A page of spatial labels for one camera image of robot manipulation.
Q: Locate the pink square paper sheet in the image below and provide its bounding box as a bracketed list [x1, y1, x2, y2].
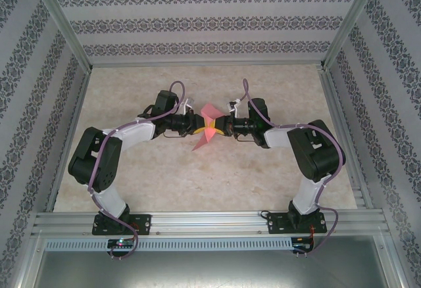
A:
[191, 103, 226, 153]

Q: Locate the grey metal sheet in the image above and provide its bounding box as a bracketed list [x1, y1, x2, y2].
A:
[19, 235, 405, 288]

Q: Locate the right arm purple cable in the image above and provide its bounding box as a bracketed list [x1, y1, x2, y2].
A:
[230, 78, 347, 258]

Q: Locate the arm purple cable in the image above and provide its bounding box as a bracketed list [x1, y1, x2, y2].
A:
[87, 80, 195, 259]
[230, 78, 347, 258]

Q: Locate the aluminium mounting rail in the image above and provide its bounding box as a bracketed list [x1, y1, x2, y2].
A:
[31, 210, 392, 236]

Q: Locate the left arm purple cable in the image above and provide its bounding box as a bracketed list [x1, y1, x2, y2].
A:
[87, 80, 195, 259]

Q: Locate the aluminium side rail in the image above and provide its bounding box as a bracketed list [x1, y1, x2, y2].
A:
[44, 66, 93, 212]
[317, 66, 374, 210]

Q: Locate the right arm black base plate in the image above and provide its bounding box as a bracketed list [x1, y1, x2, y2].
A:
[266, 211, 328, 235]

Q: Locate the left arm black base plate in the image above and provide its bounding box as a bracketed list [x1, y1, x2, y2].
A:
[91, 214, 153, 236]

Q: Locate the slotted grey cable duct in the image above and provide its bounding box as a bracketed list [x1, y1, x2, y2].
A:
[44, 237, 293, 252]

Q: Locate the aluminium frame post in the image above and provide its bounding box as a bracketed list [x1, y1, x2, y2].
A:
[31, 0, 93, 72]
[320, 0, 384, 70]

